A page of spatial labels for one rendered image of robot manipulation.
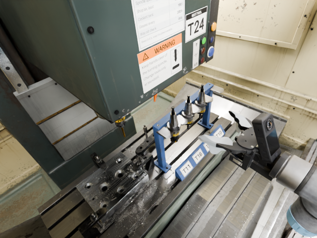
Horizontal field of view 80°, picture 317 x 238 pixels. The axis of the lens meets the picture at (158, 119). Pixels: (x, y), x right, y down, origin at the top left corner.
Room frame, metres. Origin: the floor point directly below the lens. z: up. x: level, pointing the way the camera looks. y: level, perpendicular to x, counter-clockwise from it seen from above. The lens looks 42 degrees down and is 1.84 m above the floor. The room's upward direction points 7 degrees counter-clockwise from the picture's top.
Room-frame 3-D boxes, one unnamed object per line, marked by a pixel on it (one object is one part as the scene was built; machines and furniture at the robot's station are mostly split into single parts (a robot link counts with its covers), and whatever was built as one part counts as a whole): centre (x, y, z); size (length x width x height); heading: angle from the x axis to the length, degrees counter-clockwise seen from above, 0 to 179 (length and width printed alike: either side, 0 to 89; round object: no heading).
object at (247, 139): (0.28, -0.24, 1.42); 0.12 x 0.08 x 0.09; 37
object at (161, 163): (0.64, 0.01, 1.05); 0.10 x 0.05 x 0.30; 41
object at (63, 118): (0.91, 0.45, 1.16); 0.48 x 0.05 x 0.51; 131
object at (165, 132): (0.59, -0.03, 1.21); 0.07 x 0.05 x 0.01; 41
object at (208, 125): (0.93, -0.32, 1.05); 0.10 x 0.05 x 0.30; 41
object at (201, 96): (0.78, -0.23, 1.26); 0.04 x 0.04 x 0.07
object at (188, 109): (0.70, -0.15, 1.26); 0.04 x 0.04 x 0.07
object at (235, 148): (0.30, -0.18, 1.45); 0.09 x 0.05 x 0.02; 73
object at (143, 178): (0.52, 0.27, 0.97); 0.29 x 0.23 x 0.05; 131
